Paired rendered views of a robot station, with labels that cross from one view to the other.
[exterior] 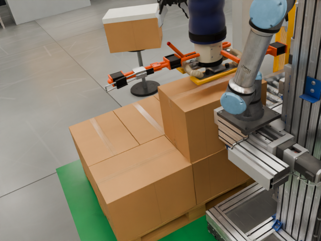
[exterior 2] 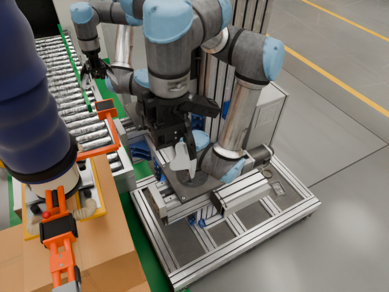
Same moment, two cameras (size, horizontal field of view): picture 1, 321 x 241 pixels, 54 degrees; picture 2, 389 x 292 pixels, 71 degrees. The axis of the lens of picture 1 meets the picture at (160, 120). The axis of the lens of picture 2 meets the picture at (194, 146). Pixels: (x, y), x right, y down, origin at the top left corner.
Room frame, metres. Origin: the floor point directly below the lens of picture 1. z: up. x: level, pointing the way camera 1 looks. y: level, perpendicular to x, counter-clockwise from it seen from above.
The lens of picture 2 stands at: (1.39, 0.31, 2.02)
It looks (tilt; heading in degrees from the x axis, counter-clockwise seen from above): 47 degrees down; 263
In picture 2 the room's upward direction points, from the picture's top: 3 degrees clockwise
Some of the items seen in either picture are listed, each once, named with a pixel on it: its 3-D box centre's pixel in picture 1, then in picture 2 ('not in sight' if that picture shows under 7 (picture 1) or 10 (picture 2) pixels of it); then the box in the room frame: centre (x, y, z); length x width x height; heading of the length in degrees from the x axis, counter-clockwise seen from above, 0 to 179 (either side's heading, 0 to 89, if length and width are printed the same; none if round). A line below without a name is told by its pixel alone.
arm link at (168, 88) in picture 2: not in sight; (169, 79); (1.39, -0.12, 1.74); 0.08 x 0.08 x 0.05
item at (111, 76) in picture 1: (117, 78); not in sight; (1.65, 0.20, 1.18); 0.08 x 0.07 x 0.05; 109
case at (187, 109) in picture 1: (211, 109); (83, 226); (1.84, -0.36, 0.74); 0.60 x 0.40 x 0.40; 110
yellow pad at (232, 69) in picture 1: (217, 70); (85, 181); (1.76, -0.40, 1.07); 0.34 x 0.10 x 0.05; 109
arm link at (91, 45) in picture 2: not in sight; (90, 42); (1.69, -0.71, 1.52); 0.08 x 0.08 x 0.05
